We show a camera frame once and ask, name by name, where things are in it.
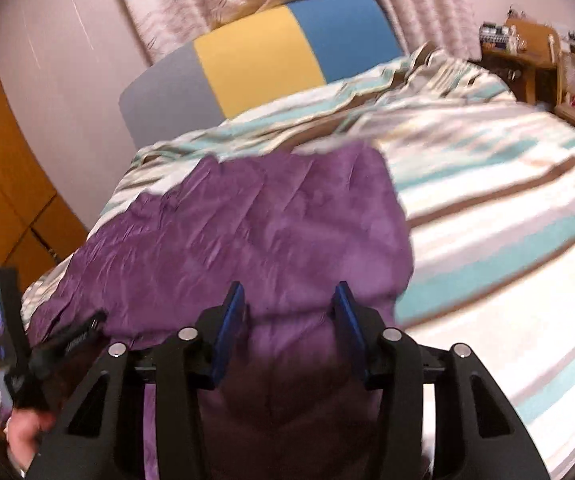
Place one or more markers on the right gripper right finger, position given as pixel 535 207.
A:
pixel 358 331

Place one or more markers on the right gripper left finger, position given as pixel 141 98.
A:
pixel 219 327

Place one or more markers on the purple quilted puffer jacket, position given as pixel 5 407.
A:
pixel 289 228

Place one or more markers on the person's left hand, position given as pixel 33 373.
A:
pixel 24 427

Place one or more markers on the striped duvet on bed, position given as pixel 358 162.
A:
pixel 487 186

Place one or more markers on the grey yellow blue headboard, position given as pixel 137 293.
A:
pixel 254 61

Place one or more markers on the wooden bedside desk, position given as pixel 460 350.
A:
pixel 525 55

